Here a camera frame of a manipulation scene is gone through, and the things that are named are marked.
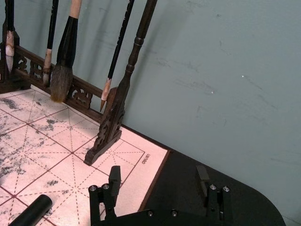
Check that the long thin brown-tipped calligraphy brush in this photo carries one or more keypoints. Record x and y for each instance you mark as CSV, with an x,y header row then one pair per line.
x,y
117,49

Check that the short white-tipped calligraphy brush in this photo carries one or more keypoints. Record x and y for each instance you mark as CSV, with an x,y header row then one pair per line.
x,y
10,50

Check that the black table cloth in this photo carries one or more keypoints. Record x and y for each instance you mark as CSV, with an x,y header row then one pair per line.
x,y
178,171

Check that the dark carved wooden brush rack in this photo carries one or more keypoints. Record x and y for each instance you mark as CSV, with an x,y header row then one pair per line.
x,y
111,131

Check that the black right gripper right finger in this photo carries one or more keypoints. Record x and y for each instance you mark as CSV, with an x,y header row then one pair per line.
x,y
202,182

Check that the black cylinder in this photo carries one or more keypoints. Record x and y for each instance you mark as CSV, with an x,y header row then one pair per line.
x,y
33,210

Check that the large bushy calligraphy brush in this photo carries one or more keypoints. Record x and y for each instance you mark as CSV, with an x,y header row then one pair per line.
x,y
67,47

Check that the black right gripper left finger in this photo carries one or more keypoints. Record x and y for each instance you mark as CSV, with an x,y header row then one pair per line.
x,y
114,181

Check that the pale red-gridded calligraphy mat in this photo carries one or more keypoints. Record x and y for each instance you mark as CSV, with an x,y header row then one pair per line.
x,y
58,146

